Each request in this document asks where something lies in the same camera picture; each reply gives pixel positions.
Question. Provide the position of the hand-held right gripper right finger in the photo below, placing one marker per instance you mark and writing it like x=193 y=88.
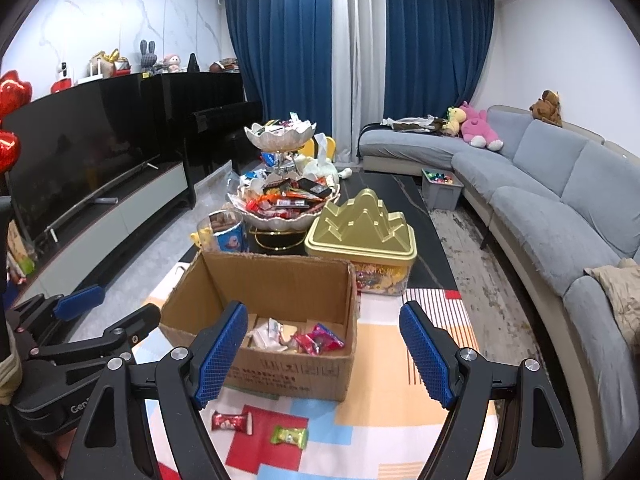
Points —
x=427 y=355

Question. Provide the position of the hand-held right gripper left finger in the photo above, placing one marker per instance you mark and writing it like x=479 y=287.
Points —
x=223 y=355

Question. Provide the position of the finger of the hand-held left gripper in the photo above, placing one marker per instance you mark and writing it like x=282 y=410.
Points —
x=80 y=302
x=125 y=332

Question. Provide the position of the brown cardboard box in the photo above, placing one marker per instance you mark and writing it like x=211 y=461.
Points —
x=290 y=375

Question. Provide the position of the pink candy packet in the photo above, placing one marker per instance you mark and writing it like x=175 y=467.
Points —
x=325 y=339

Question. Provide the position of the red and white candy packet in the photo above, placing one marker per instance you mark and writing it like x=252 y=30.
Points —
x=231 y=422

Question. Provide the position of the colourful checked tablecloth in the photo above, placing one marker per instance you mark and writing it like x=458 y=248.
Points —
x=380 y=410

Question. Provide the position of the paper snack bags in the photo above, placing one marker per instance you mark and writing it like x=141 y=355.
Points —
x=22 y=252

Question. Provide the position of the grey television cabinet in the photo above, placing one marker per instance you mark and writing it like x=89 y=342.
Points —
x=125 y=220

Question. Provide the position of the patterned grey rug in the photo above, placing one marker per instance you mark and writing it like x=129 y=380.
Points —
x=490 y=280

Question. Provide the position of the grey remote control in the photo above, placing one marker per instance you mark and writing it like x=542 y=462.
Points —
x=107 y=201

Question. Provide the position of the green candy packet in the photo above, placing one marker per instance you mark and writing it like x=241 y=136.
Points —
x=290 y=436

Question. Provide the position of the yellow lion toy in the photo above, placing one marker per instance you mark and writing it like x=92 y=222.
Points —
x=201 y=240

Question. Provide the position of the gold mountain lid tin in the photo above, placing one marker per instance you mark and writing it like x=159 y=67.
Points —
x=360 y=230

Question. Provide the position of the black television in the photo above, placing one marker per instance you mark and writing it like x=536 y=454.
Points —
x=75 y=150

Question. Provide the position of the grey storage bin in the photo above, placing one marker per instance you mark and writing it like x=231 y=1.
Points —
x=442 y=192

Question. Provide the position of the grey corner sofa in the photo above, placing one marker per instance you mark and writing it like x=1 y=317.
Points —
x=550 y=200

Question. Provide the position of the beige jacket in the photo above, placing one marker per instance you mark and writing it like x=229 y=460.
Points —
x=620 y=295

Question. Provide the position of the white tissue bag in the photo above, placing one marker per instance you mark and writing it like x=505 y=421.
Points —
x=320 y=157

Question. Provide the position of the yellow chair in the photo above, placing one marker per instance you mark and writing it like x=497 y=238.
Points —
x=307 y=149

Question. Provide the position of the white robot toy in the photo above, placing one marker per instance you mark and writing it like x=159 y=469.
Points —
x=62 y=77

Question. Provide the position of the white rack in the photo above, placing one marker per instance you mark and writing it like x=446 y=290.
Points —
x=92 y=76

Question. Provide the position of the tiered white snack bowl stand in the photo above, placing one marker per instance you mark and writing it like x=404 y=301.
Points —
x=280 y=135

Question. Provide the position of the black piano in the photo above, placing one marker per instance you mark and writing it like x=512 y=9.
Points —
x=200 y=105

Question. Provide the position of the clutter on sofa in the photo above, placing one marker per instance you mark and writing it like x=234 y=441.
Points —
x=415 y=124

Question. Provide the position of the pink plush toy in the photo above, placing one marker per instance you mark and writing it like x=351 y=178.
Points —
x=479 y=127

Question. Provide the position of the yellow plush toy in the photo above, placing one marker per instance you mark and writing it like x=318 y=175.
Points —
x=456 y=121

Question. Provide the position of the small red box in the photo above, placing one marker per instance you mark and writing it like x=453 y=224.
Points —
x=122 y=66

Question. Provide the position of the gold gift bag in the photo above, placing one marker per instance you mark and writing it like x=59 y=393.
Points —
x=105 y=60

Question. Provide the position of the grey rabbit plush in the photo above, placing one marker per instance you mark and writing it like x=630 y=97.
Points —
x=148 y=57

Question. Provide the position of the pink doll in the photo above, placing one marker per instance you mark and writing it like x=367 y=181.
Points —
x=172 y=63

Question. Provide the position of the black cone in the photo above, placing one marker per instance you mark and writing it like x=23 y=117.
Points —
x=193 y=64

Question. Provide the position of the brown plush toy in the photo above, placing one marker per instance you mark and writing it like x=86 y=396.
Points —
x=546 y=107

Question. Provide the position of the brown bag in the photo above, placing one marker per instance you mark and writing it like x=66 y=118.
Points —
x=224 y=65

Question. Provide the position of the white sheer curtain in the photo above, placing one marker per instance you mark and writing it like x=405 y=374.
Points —
x=357 y=60

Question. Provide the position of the blue curtain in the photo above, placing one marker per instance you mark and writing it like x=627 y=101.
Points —
x=280 y=50
x=435 y=45

